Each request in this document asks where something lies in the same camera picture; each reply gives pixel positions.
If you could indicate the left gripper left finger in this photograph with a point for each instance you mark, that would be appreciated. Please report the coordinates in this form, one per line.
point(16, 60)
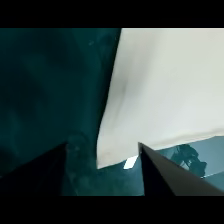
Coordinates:
point(40, 173)

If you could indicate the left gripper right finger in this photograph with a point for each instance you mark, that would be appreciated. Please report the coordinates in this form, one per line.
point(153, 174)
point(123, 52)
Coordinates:
point(163, 178)

